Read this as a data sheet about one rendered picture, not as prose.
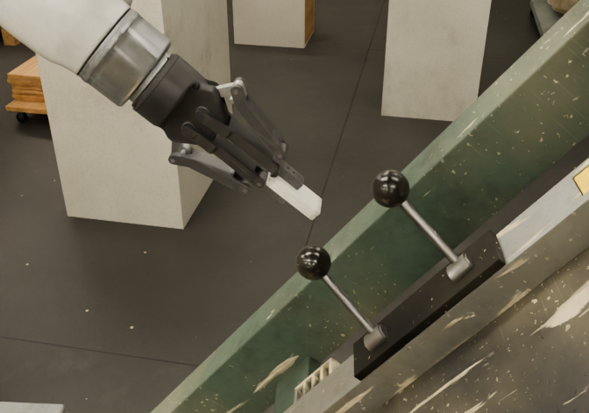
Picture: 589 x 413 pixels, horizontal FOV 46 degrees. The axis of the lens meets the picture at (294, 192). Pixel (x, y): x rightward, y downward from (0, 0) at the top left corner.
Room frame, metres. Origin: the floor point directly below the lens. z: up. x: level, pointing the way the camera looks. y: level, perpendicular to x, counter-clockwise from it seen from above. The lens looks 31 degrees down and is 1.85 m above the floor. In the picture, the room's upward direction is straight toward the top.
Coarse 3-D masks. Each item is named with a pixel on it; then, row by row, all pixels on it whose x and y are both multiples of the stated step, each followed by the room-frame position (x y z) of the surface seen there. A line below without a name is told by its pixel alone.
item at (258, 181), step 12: (192, 132) 0.67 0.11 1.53; (204, 144) 0.67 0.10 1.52; (216, 144) 0.68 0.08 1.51; (228, 144) 0.69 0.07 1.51; (216, 156) 0.68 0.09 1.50; (228, 156) 0.68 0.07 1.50; (240, 156) 0.69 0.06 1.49; (240, 168) 0.68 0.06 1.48; (252, 168) 0.68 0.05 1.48; (264, 168) 0.70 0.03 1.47; (252, 180) 0.68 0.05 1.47; (264, 180) 0.68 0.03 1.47
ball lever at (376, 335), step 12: (300, 252) 0.60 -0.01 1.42; (312, 252) 0.59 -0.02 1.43; (324, 252) 0.60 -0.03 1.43; (300, 264) 0.59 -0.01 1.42; (312, 264) 0.58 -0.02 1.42; (324, 264) 0.59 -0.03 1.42; (312, 276) 0.58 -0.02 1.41; (324, 276) 0.59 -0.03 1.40; (336, 288) 0.58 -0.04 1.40; (348, 300) 0.57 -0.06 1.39; (360, 312) 0.56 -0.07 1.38; (360, 324) 0.55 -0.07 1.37; (372, 324) 0.55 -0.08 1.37; (384, 324) 0.55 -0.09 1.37; (372, 336) 0.54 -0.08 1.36; (384, 336) 0.54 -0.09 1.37; (372, 348) 0.53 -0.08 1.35
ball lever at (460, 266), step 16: (384, 176) 0.59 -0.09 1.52; (400, 176) 0.59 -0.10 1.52; (384, 192) 0.58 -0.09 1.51; (400, 192) 0.58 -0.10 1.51; (416, 224) 0.57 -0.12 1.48; (432, 240) 0.56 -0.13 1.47; (448, 256) 0.55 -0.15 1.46; (464, 256) 0.54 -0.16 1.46; (448, 272) 0.54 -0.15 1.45; (464, 272) 0.53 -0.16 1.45
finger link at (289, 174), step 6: (282, 144) 0.69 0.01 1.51; (276, 162) 0.68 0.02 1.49; (282, 162) 0.68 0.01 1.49; (282, 168) 0.68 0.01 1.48; (288, 168) 0.68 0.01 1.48; (282, 174) 0.68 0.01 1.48; (288, 174) 0.68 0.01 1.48; (294, 174) 0.68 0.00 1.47; (300, 174) 0.69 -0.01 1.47; (288, 180) 0.68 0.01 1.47; (294, 180) 0.68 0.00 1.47; (300, 180) 0.68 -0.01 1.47; (294, 186) 0.68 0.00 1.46; (300, 186) 0.67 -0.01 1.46
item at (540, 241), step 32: (576, 192) 0.53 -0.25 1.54; (512, 224) 0.56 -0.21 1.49; (544, 224) 0.52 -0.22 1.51; (576, 224) 0.51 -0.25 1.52; (512, 256) 0.52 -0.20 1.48; (544, 256) 0.51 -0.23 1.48; (480, 288) 0.51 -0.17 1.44; (512, 288) 0.51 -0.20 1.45; (448, 320) 0.52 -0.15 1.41; (480, 320) 0.51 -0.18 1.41; (416, 352) 0.52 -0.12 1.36; (448, 352) 0.51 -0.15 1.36; (320, 384) 0.57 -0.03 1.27; (352, 384) 0.53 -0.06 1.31; (384, 384) 0.52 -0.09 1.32
